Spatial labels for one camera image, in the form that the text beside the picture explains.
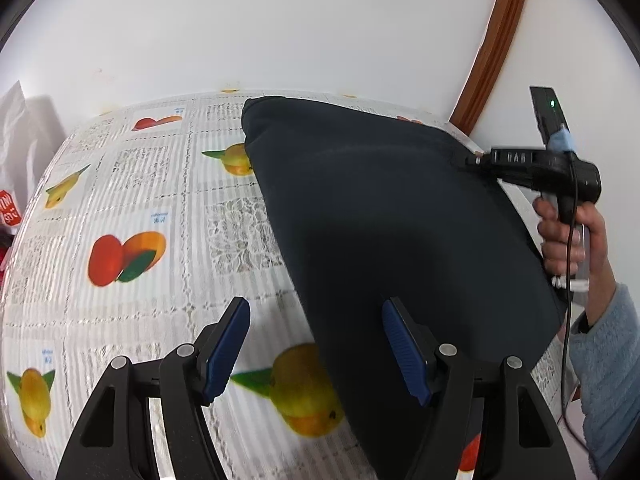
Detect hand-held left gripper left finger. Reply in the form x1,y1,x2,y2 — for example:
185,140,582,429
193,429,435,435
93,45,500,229
55,296,251,480

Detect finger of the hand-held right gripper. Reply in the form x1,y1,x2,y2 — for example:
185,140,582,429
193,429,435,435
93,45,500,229
452,153,493,172

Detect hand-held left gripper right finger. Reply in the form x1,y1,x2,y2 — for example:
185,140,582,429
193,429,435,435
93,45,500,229
381,296,576,480

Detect black garment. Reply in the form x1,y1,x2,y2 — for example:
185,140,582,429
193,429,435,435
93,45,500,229
241,96,569,480

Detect person's right forearm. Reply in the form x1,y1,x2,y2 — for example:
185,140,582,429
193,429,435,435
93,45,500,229
564,260,640,480

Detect person's right hand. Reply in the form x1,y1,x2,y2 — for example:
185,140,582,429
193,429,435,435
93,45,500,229
532,195,609,291

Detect fruit print tablecloth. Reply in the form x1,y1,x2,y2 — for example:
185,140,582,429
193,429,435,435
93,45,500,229
0,87,591,480

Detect white plastic bag red print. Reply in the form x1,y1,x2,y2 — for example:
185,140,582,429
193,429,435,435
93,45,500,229
0,80,69,233

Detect brown wooden door frame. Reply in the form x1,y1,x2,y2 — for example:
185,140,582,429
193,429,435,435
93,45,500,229
447,0,534,137

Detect black cable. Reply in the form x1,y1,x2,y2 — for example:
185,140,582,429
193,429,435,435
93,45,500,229
560,152,588,448

